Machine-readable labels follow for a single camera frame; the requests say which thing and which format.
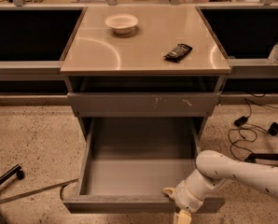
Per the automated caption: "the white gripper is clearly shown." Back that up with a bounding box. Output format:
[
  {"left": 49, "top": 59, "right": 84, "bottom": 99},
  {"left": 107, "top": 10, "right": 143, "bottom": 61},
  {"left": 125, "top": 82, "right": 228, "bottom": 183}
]
[{"left": 162, "top": 179, "right": 207, "bottom": 224}]

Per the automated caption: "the grey drawer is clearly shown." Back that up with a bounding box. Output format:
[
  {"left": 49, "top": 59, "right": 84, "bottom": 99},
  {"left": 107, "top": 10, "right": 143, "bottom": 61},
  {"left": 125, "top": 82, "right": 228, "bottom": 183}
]
[
  {"left": 63, "top": 117, "right": 227, "bottom": 215},
  {"left": 67, "top": 92, "right": 220, "bottom": 118}
]

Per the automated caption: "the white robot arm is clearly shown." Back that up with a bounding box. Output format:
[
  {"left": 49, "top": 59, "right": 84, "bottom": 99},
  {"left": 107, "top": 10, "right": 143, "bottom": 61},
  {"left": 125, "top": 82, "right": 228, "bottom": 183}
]
[{"left": 162, "top": 150, "right": 278, "bottom": 224}]

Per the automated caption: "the grey top drawer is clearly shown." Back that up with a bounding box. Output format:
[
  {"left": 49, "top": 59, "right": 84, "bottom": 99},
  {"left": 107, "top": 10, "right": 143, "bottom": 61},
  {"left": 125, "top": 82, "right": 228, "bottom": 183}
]
[{"left": 67, "top": 92, "right": 220, "bottom": 118}]

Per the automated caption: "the grey drawer cabinet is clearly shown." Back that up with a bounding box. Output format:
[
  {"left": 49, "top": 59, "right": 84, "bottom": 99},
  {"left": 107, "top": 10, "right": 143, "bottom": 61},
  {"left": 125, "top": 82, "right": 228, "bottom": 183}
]
[{"left": 61, "top": 5, "right": 230, "bottom": 133}]

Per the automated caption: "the black power adapter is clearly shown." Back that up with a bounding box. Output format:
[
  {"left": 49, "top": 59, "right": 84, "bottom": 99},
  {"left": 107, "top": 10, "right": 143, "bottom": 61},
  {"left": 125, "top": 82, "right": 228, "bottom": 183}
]
[{"left": 234, "top": 116, "right": 248, "bottom": 127}]

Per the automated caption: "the black chair base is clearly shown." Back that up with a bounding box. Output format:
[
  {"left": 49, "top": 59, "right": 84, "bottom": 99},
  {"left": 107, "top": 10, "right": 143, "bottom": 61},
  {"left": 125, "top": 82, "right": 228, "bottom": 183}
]
[{"left": 245, "top": 122, "right": 278, "bottom": 163}]

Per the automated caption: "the black snack packet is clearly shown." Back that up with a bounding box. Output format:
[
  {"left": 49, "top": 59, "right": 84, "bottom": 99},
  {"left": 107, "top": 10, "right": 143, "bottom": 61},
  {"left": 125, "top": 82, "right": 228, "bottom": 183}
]
[{"left": 164, "top": 44, "right": 192, "bottom": 63}]

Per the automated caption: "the black caster leg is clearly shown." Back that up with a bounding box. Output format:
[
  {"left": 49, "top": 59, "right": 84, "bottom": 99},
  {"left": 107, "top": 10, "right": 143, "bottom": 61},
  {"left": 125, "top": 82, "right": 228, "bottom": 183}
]
[{"left": 0, "top": 164, "right": 25, "bottom": 186}]

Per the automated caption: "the metal stand leg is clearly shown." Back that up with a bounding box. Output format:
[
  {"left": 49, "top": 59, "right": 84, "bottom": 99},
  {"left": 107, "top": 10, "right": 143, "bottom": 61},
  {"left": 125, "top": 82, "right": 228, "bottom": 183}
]
[{"left": 0, "top": 178, "right": 78, "bottom": 204}]

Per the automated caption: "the clear plastic water bottle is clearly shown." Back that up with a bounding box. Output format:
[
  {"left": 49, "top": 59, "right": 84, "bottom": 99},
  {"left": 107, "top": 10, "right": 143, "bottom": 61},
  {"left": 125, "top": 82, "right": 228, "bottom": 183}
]
[{"left": 267, "top": 42, "right": 278, "bottom": 64}]

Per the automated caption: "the white paper bowl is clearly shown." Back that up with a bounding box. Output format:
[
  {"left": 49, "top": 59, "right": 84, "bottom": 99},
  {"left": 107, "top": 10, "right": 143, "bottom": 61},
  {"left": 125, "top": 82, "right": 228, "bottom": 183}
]
[{"left": 104, "top": 14, "right": 138, "bottom": 35}]

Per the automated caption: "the black floor cable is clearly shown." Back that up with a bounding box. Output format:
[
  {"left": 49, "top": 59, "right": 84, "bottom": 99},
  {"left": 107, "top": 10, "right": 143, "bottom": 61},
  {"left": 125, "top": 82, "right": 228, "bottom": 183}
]
[{"left": 228, "top": 96, "right": 278, "bottom": 162}]

